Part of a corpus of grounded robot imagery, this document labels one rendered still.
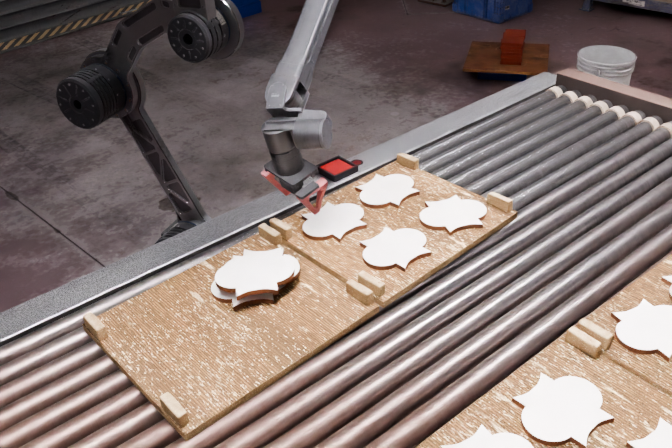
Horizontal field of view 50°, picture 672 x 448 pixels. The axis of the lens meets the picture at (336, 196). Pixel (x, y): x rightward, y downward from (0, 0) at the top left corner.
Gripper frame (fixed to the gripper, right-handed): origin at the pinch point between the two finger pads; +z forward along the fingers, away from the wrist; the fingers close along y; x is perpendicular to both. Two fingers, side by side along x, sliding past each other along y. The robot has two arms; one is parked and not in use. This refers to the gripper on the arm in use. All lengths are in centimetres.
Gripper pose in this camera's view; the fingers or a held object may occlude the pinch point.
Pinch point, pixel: (301, 200)
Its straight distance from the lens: 146.9
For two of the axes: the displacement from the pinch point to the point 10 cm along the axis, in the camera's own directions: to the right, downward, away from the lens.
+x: -7.4, 5.6, -3.8
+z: 2.2, 7.3, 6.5
